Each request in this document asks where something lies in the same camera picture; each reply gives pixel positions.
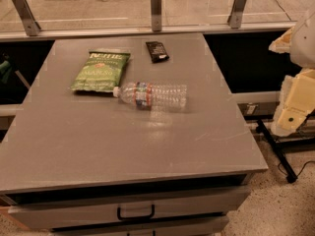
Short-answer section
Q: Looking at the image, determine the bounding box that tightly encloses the right metal railing bracket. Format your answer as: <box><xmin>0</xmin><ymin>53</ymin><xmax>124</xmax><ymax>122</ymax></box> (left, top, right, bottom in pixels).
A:
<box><xmin>227</xmin><ymin>0</ymin><xmax>247</xmax><ymax>29</ymax></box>

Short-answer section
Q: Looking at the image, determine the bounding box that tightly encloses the clear plastic water bottle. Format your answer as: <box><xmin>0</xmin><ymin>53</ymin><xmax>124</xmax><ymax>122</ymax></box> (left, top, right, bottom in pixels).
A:
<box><xmin>113</xmin><ymin>82</ymin><xmax>187</xmax><ymax>110</ymax></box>

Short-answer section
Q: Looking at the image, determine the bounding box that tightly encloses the small black snack packet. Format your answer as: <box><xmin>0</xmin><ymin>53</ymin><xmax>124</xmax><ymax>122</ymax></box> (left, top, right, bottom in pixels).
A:
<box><xmin>146</xmin><ymin>41</ymin><xmax>169</xmax><ymax>63</ymax></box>

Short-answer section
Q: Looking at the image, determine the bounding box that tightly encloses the middle metal railing bracket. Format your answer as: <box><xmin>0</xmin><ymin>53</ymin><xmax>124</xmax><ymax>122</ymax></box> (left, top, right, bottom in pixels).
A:
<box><xmin>151</xmin><ymin>0</ymin><xmax>162</xmax><ymax>31</ymax></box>

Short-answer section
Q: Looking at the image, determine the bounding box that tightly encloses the metal railing bracket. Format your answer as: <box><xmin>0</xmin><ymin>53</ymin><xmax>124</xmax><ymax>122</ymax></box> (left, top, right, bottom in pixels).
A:
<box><xmin>12</xmin><ymin>0</ymin><xmax>41</xmax><ymax>36</ymax></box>
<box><xmin>227</xmin><ymin>0</ymin><xmax>247</xmax><ymax>29</ymax></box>
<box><xmin>151</xmin><ymin>0</ymin><xmax>162</xmax><ymax>31</ymax></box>

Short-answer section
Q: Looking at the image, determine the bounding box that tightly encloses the green jalapeno chip bag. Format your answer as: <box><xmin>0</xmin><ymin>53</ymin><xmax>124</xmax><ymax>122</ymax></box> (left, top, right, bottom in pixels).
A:
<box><xmin>71</xmin><ymin>50</ymin><xmax>130</xmax><ymax>92</ymax></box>

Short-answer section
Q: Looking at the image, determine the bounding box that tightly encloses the grey upper drawer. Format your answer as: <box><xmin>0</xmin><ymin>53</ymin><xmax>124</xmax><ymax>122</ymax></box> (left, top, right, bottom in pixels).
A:
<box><xmin>9</xmin><ymin>186</ymin><xmax>250</xmax><ymax>229</ymax></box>

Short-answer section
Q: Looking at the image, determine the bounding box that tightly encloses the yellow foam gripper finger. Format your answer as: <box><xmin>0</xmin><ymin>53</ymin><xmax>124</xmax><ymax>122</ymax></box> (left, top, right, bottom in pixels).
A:
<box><xmin>269</xmin><ymin>28</ymin><xmax>293</xmax><ymax>53</ymax></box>
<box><xmin>271</xmin><ymin>68</ymin><xmax>315</xmax><ymax>137</ymax></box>

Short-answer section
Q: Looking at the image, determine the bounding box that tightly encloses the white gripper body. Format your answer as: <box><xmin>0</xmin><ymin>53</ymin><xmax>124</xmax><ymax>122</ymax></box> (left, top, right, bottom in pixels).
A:
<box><xmin>290</xmin><ymin>7</ymin><xmax>315</xmax><ymax>68</ymax></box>

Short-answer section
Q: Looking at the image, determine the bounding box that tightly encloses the black floor cable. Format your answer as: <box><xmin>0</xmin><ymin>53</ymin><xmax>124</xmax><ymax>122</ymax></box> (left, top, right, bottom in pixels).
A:
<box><xmin>270</xmin><ymin>0</ymin><xmax>293</xmax><ymax>22</ymax></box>

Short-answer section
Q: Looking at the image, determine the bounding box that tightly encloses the horizontal metal rail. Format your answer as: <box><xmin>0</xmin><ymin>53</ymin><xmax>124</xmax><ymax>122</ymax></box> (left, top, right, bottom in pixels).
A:
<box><xmin>0</xmin><ymin>21</ymin><xmax>296</xmax><ymax>42</ymax></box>

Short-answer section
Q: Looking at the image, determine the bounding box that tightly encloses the grey lower drawer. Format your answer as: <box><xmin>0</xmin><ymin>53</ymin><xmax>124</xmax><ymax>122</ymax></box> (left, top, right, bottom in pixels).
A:
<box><xmin>51</xmin><ymin>215</ymin><xmax>228</xmax><ymax>236</ymax></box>

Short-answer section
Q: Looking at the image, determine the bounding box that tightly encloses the grey drawer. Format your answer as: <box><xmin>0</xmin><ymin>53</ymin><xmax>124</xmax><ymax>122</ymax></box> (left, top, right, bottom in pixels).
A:
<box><xmin>9</xmin><ymin>186</ymin><xmax>250</xmax><ymax>229</ymax></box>
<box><xmin>51</xmin><ymin>215</ymin><xmax>228</xmax><ymax>236</ymax></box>

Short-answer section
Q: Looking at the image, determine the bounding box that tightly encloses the black drawer handle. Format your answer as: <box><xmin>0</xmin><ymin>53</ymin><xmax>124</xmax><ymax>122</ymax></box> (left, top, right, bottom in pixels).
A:
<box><xmin>116</xmin><ymin>205</ymin><xmax>156</xmax><ymax>221</ymax></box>

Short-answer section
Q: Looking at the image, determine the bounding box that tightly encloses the black metal stand leg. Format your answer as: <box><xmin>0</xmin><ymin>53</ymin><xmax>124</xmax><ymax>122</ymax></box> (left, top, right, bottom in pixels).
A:
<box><xmin>256</xmin><ymin>120</ymin><xmax>297</xmax><ymax>183</ymax></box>

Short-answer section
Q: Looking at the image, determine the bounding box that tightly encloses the left metal railing bracket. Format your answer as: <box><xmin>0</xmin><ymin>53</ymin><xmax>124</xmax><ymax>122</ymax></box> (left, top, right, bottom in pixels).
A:
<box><xmin>12</xmin><ymin>0</ymin><xmax>41</xmax><ymax>36</ymax></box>

